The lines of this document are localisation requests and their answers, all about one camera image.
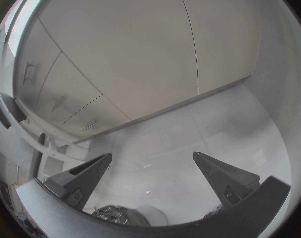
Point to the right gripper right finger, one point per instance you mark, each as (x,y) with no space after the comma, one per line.
(227,180)

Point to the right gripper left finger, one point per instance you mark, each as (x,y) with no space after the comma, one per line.
(85,180)

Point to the black plastic bag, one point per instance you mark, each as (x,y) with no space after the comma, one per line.
(110,214)

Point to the crumpled black plastic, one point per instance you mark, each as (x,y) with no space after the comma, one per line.
(212,213)

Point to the white trash bin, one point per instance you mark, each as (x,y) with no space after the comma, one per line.
(155,216)

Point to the beige cabinet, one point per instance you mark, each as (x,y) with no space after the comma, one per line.
(128,58)

